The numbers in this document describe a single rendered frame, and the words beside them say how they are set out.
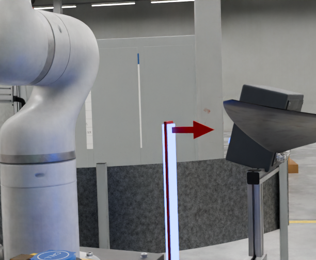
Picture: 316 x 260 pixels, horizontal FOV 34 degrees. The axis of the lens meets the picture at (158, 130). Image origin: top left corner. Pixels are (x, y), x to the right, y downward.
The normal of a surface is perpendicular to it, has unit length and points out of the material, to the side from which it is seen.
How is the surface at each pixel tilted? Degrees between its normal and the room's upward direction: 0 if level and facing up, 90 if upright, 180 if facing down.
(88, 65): 94
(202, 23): 90
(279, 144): 155
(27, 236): 90
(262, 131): 161
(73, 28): 58
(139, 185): 90
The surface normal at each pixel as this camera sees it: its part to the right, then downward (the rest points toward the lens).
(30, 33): 0.77, -0.06
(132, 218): 0.22, 0.04
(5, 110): 0.91, 0.00
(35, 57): 0.79, 0.39
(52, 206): 0.53, 0.03
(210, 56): -0.11, 0.06
